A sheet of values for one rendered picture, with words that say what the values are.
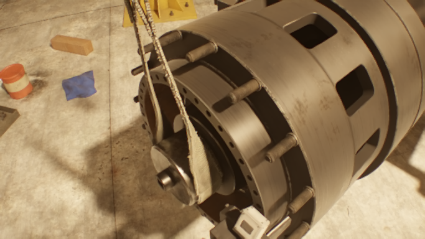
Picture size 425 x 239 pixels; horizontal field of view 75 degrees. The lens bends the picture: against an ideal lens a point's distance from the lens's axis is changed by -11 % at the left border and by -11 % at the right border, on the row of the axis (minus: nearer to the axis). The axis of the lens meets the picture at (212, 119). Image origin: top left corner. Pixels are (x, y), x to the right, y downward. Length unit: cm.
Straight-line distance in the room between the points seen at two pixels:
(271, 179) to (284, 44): 22
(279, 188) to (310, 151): 9
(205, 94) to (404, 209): 147
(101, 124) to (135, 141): 29
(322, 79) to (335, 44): 9
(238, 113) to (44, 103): 202
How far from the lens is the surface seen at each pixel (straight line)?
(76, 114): 217
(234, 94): 43
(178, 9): 313
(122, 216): 160
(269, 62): 48
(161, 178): 61
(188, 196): 60
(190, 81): 50
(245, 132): 47
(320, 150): 49
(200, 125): 58
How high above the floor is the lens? 137
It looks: 45 degrees down
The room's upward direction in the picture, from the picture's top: 1 degrees counter-clockwise
